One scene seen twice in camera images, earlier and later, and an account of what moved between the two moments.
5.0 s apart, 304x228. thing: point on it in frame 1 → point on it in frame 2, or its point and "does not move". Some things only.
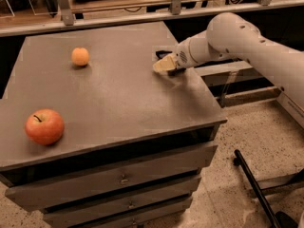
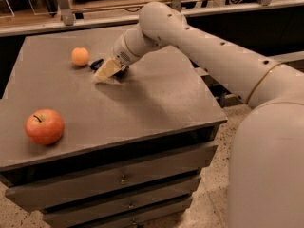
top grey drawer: [86, 184] does not move
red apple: [45, 126] does not move
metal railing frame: [266, 4] does not move
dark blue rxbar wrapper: [161, 53] → [97, 64]
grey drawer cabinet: [95, 137] does not move
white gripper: [180, 57] → [121, 52]
